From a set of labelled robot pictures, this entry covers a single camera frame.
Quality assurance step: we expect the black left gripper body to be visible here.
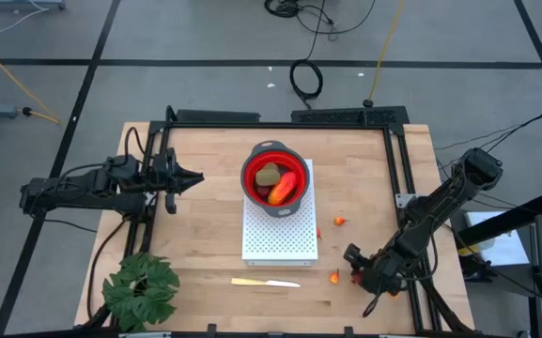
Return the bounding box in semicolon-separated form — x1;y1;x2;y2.
150;146;183;216

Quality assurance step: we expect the white floor cable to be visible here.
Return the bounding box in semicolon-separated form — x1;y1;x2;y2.
0;7;49;46

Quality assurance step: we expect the black floor cable bundle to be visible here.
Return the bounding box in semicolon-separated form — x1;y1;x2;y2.
264;0;378;43

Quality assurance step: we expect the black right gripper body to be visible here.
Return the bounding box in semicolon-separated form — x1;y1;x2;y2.
343;242;412;297

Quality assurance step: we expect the black flat box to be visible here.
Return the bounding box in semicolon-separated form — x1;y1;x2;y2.
175;109;261;124

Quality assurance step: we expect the knife with cream handle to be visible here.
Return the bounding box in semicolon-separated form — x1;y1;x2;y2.
230;277;302;289

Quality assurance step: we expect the silver mounting bracket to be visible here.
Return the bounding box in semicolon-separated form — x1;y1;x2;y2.
395;192;417;209

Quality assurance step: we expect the black diagonal bar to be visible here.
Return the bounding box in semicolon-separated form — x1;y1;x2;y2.
457;191;542;236

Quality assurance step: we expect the yellow hanging cable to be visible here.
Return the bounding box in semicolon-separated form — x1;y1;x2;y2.
363;0;407;108

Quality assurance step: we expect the green potted plant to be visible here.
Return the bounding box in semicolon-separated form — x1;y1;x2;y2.
101;252;181;333

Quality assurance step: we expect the coiled black floor cable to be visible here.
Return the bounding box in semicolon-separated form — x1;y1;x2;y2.
289;58;324;110

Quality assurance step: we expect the black vented box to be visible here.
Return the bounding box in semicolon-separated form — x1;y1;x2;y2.
290;105;410;127

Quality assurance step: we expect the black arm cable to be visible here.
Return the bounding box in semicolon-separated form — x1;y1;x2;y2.
85;216;131;325

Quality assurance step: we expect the white paper sheet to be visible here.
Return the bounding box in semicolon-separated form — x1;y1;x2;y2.
465;210;531;268

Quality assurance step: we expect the red colander bowl grey rim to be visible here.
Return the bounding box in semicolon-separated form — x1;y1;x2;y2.
240;139;311;219

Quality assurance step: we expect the yellow floor cable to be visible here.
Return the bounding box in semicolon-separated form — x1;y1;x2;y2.
0;35;61;126

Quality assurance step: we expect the white perforated metal shelf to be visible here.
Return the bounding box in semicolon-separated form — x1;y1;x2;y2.
241;158;319;268

